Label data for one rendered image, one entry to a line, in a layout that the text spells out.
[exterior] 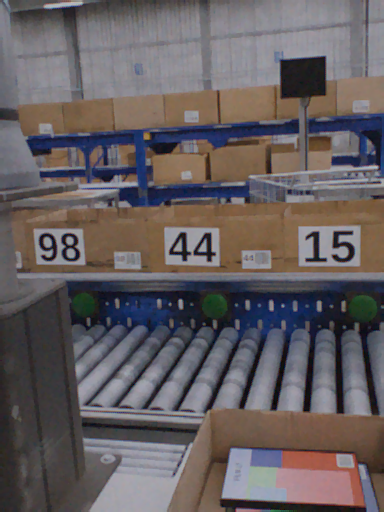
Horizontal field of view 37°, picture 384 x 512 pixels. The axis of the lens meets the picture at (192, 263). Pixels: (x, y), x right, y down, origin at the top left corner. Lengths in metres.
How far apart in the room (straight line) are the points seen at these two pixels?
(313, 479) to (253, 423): 0.13
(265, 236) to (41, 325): 0.91
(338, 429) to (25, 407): 0.46
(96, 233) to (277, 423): 0.97
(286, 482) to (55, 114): 6.17
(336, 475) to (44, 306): 0.47
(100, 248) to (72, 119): 5.03
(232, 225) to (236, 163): 4.33
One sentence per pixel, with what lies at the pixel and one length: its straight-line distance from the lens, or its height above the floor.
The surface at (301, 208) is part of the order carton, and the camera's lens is 1.87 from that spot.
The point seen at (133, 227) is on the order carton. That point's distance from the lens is 1.68.
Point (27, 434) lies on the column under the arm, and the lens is 0.81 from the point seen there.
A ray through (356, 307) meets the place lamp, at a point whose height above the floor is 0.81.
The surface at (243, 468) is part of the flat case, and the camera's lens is 0.89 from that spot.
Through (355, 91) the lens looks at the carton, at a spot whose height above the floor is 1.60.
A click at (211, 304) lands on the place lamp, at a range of 1.59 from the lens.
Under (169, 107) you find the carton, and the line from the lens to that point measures 6.33.
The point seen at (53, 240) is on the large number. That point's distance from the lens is 1.79.
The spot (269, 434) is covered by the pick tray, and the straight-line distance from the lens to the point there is 0.95.
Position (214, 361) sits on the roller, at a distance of 1.39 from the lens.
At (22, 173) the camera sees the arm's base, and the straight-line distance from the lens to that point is 0.77.
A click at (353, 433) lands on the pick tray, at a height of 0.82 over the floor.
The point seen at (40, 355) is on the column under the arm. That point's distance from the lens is 0.82.
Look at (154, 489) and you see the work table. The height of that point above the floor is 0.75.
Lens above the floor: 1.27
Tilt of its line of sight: 12 degrees down
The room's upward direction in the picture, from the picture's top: 3 degrees counter-clockwise
